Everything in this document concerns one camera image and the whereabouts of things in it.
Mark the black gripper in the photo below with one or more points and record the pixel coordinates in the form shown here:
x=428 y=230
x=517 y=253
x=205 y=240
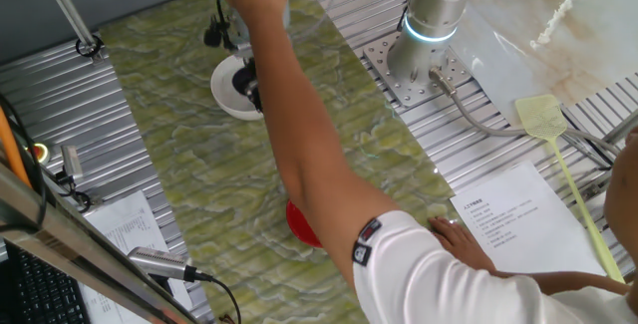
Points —
x=255 y=99

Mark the black ladle with red accents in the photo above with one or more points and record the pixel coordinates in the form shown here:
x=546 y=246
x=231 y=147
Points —
x=240 y=81

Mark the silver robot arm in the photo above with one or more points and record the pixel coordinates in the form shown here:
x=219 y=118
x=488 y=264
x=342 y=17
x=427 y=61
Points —
x=428 y=10

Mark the white bowl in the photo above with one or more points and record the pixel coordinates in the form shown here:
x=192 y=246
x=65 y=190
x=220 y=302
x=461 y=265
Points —
x=224 y=90

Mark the red bowl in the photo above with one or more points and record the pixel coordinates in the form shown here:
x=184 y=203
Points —
x=299 y=224

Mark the person's right hand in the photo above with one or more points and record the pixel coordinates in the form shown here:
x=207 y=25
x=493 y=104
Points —
x=458 y=244

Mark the green marble pattern mat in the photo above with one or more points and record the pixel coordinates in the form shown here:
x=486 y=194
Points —
x=214 y=174

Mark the printed table paper sheet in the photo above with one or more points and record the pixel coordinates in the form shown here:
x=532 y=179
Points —
x=124 y=224

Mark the red emergency stop button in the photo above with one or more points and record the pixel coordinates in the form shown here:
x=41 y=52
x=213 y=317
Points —
x=41 y=153

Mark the orange pole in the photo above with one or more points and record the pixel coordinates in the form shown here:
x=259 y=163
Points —
x=9 y=149

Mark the white shirt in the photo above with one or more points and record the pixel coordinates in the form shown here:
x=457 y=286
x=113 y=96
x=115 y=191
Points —
x=448 y=289

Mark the yellow fly swatter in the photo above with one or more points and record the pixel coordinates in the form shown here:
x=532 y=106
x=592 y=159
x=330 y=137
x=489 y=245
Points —
x=541 y=117

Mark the black keyboard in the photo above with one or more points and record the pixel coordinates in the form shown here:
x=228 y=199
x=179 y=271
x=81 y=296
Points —
x=40 y=294

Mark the white instruction paper sheet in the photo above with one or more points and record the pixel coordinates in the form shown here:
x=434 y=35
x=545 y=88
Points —
x=523 y=214

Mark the beige marble pattern board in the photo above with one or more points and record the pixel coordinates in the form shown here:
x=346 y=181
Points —
x=588 y=25

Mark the aluminium profile strut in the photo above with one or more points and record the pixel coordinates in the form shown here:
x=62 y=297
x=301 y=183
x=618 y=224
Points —
x=620 y=132
x=595 y=187

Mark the person's head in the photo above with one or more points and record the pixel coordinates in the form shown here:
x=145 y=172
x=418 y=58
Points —
x=623 y=189

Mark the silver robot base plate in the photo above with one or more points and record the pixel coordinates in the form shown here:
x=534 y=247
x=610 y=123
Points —
x=399 y=90

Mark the silver ribbed camera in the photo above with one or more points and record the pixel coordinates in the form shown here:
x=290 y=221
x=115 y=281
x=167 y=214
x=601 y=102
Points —
x=159 y=262

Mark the small silver camera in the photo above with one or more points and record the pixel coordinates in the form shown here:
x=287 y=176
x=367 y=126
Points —
x=72 y=162

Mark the aluminium frame bar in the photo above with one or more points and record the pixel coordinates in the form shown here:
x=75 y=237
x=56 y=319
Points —
x=75 y=254

